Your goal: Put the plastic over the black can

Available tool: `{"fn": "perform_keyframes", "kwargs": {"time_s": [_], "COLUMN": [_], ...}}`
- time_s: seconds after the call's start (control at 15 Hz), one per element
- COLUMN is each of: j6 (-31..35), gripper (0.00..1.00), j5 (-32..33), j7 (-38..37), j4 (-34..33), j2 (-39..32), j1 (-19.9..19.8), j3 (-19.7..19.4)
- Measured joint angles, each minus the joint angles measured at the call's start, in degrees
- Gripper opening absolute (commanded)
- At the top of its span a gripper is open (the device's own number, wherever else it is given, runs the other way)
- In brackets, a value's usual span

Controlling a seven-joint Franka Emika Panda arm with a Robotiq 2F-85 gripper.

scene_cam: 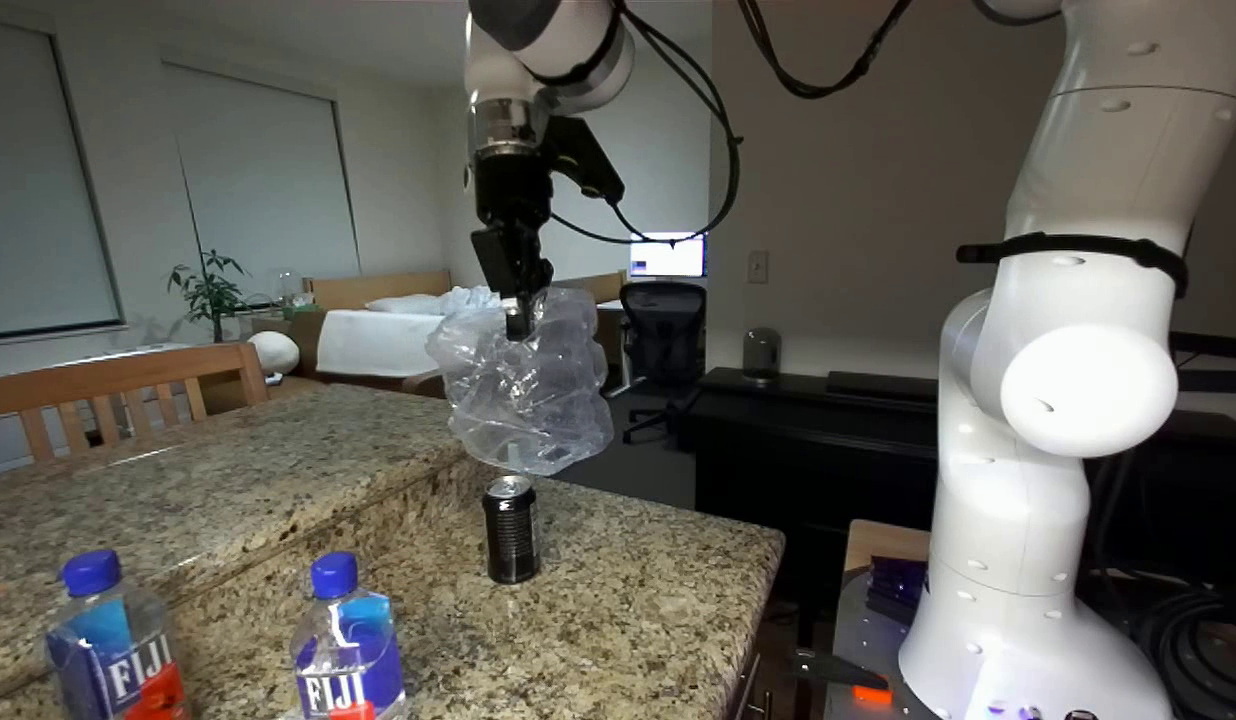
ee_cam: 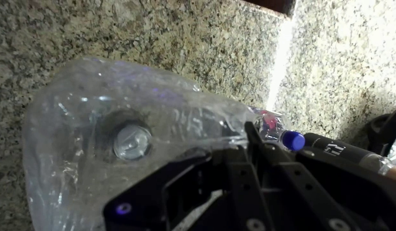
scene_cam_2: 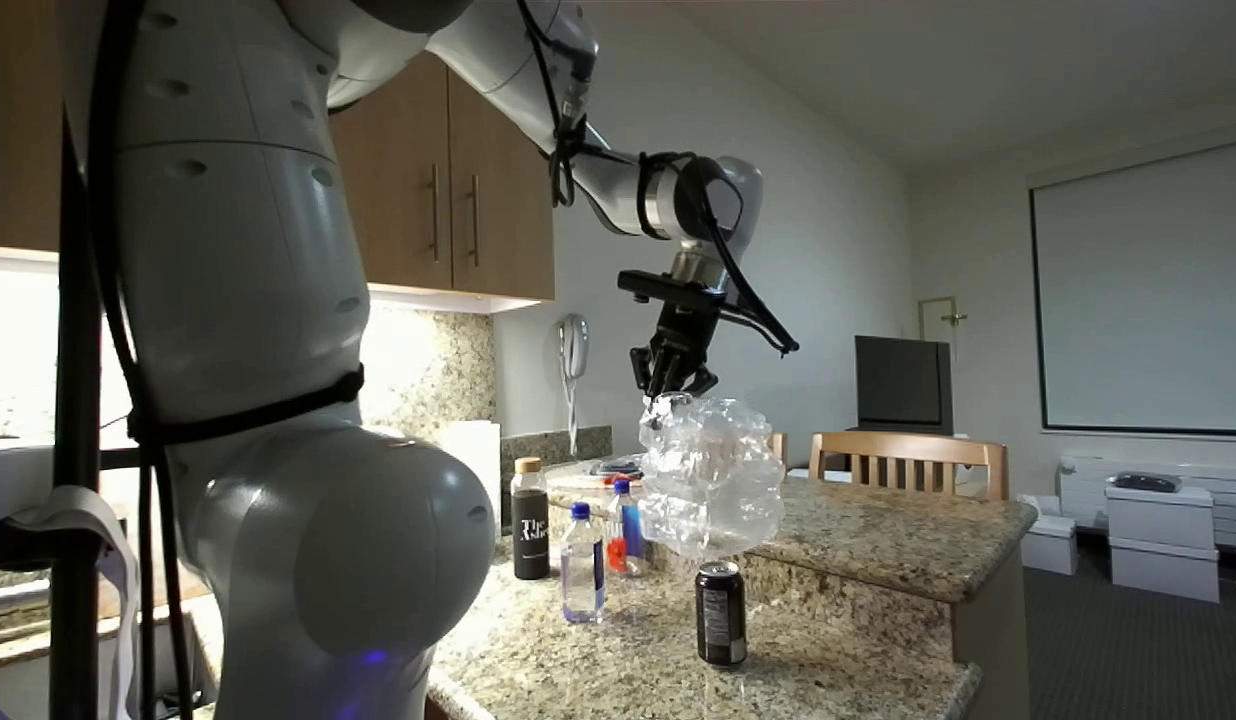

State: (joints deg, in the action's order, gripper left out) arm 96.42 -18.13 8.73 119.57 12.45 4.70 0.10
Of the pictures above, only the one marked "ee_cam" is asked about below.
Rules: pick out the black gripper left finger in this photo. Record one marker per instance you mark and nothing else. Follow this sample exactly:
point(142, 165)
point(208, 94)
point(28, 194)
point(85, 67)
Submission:
point(197, 188)

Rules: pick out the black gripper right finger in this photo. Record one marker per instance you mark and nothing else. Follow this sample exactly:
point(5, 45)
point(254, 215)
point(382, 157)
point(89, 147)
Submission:
point(333, 197)

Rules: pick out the black drink can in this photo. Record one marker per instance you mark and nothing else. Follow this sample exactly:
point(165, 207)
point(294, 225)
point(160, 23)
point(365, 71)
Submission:
point(131, 142)

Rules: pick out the black rounded object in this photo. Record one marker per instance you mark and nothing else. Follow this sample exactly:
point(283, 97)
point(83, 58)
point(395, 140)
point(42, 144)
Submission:
point(383, 129)

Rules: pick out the clear water bottle blue cap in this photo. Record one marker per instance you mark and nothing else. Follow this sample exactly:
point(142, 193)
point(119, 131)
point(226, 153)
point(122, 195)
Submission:
point(272, 122)

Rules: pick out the black marker pen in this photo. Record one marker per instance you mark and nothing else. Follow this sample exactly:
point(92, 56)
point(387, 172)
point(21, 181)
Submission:
point(342, 149)

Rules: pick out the clear plastic bag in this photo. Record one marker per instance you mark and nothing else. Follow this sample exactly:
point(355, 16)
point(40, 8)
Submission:
point(77, 107)

